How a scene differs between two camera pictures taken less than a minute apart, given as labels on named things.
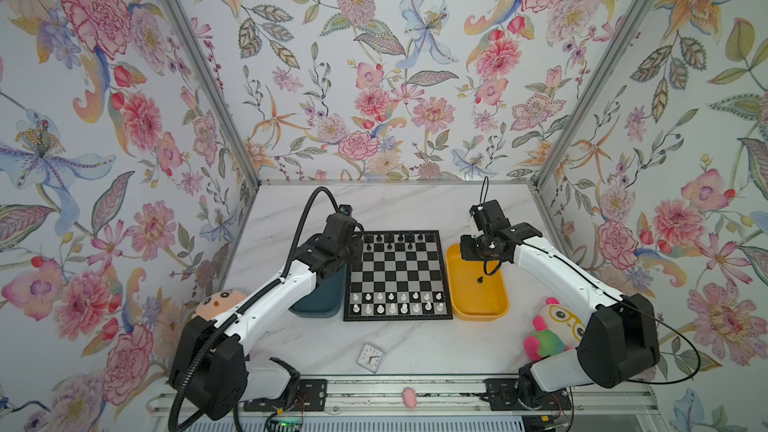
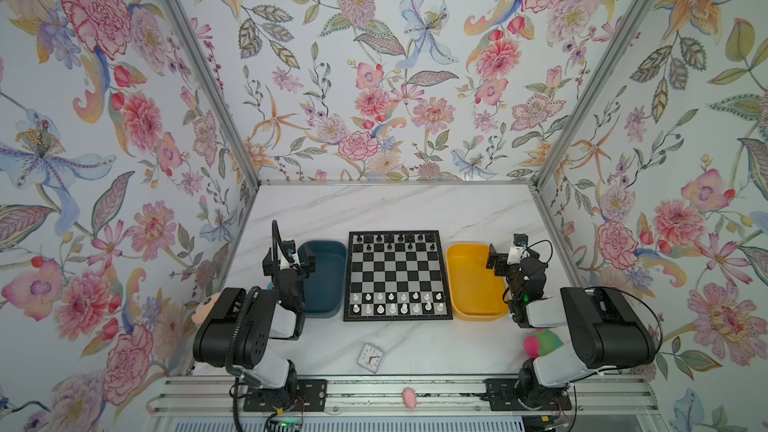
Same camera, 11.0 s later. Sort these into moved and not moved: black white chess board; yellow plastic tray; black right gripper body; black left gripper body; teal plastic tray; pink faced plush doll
Moved: black right gripper body; black left gripper body
Not moved: pink faced plush doll; yellow plastic tray; teal plastic tray; black white chess board
